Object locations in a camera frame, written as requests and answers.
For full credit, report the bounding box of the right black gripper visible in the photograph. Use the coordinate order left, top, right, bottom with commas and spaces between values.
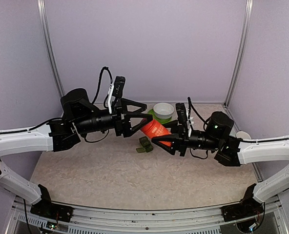
151, 120, 221, 157

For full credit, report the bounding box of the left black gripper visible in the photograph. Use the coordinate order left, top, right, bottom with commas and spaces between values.
75, 98, 153, 138

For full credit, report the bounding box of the red cylindrical container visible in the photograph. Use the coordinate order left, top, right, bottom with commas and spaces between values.
141, 119, 171, 139

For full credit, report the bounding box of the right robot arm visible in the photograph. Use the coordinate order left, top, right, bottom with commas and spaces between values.
151, 112, 289, 216

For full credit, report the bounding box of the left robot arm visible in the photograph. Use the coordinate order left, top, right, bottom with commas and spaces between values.
0, 88, 153, 217

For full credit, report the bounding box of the green plate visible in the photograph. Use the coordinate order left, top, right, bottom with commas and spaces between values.
147, 109, 172, 124

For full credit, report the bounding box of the white ceramic bowl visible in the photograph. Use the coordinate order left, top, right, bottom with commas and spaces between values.
153, 102, 174, 119

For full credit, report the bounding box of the light blue mug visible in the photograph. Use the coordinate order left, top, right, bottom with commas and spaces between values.
236, 131, 251, 139

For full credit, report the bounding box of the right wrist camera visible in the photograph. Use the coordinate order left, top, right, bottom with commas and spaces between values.
175, 103, 193, 138

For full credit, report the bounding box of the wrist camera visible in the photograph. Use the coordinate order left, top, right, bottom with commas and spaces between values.
175, 103, 193, 138
106, 76, 127, 114

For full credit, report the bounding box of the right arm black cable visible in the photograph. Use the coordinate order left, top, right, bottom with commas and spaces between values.
187, 97, 208, 127

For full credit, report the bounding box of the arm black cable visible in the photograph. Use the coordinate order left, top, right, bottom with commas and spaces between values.
92, 66, 114, 104
187, 97, 208, 127

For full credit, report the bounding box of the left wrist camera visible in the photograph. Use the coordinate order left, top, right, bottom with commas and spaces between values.
106, 76, 127, 114

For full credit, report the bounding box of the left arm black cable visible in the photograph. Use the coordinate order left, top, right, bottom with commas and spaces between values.
92, 66, 114, 104

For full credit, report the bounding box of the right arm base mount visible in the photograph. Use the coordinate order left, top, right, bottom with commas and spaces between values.
221, 183, 265, 222

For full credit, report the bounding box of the front aluminium rail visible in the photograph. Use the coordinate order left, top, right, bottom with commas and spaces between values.
5, 192, 289, 234

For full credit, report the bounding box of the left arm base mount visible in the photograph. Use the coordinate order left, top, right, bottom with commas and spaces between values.
30, 184, 74, 223

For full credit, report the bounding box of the left aluminium frame post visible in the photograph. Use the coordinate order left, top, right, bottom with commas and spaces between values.
37, 0, 65, 98

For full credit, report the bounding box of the aluminium frame post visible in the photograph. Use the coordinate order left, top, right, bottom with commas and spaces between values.
224, 0, 254, 109
37, 0, 65, 98

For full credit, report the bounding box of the right aluminium frame post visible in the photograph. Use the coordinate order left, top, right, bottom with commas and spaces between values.
224, 0, 254, 109

